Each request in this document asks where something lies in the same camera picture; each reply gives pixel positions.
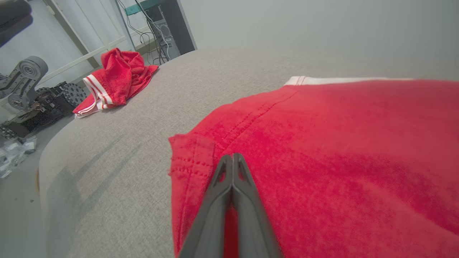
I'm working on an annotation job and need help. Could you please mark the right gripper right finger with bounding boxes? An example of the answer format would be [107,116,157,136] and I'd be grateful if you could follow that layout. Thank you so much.
[232,153,283,258]

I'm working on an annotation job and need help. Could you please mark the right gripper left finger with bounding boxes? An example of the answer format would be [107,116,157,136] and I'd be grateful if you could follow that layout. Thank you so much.
[178,154,233,258]

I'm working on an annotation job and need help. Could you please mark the red jersey with black lettering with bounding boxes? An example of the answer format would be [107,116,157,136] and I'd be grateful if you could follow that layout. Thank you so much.
[168,75,459,258]

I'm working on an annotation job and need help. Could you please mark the red garment with white stripes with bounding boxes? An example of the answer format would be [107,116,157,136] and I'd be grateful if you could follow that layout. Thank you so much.
[73,48,159,119]

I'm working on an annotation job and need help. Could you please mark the grey fabric sofa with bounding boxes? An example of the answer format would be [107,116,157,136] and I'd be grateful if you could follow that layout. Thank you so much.
[36,47,459,258]

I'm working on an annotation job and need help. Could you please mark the black computer tower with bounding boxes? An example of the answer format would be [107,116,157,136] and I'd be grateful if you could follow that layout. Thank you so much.
[145,0,197,61]

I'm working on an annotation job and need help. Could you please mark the clear plastic bags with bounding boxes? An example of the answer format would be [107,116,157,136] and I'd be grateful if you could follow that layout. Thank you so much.
[0,135,37,180]

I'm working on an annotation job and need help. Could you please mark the black rounded housing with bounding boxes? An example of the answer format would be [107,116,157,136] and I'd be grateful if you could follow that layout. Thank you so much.
[0,0,33,48]

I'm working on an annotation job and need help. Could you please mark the black cable bundle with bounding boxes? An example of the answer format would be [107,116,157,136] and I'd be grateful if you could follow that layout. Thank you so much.
[117,0,172,65]

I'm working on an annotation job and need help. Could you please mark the white metal frame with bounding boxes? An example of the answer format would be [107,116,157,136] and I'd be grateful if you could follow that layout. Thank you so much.
[43,0,158,86]

